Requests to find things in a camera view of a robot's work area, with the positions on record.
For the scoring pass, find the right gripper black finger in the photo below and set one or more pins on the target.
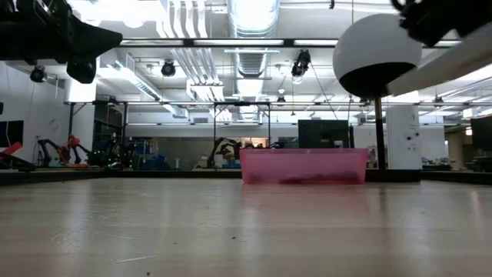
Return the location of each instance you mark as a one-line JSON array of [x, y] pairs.
[[421, 23]]

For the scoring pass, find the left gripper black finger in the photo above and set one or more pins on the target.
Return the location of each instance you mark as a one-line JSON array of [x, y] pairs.
[[92, 40]]

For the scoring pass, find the white cardboard box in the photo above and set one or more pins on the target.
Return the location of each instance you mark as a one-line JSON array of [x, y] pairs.
[[442, 65]]

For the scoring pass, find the black background robot arm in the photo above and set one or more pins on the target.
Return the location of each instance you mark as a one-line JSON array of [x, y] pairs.
[[223, 146]]

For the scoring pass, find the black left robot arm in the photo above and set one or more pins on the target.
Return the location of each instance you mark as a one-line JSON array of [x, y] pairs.
[[7, 34]]

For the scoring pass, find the pink translucent plastic bin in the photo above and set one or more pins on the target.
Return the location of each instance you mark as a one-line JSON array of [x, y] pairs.
[[303, 165]]

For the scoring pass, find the black ceiling spotlight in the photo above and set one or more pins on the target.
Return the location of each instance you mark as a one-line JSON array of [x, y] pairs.
[[300, 63], [168, 68], [38, 74]]

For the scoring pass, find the white globe lamp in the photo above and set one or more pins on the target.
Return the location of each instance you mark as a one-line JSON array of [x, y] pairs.
[[373, 42]]

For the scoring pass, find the black lamp pole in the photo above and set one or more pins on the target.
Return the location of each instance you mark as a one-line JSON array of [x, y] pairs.
[[380, 131]]

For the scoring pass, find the black monitor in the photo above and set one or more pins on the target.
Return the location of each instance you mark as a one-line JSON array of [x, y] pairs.
[[323, 134], [482, 132]]

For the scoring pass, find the white column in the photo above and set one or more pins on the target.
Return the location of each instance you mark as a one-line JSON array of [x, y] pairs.
[[403, 146]]

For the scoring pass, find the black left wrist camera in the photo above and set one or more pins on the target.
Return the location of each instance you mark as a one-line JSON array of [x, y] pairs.
[[81, 71]]

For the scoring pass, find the black background frame rig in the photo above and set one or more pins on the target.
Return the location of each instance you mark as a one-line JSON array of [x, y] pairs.
[[96, 102], [242, 103]]

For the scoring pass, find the black wall screen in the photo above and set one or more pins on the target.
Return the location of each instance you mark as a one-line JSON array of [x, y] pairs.
[[11, 132]]

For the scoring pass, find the black aluminium table frame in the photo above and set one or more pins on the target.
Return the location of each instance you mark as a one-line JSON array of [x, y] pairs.
[[77, 177]]

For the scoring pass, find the silver ventilation duct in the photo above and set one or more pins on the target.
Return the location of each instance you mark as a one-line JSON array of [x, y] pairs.
[[251, 19]]

